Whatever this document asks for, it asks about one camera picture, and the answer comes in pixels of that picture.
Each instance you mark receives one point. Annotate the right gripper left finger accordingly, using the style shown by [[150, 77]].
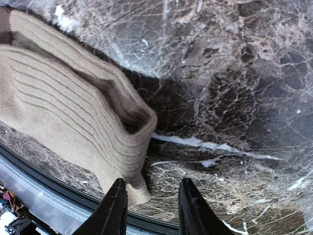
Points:
[[110, 217]]

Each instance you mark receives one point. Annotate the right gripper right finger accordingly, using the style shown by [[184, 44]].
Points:
[[195, 215]]

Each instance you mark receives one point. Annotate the beige ribbed sock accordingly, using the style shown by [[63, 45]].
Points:
[[82, 108]]

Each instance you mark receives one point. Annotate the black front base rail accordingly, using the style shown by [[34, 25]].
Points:
[[134, 220]]

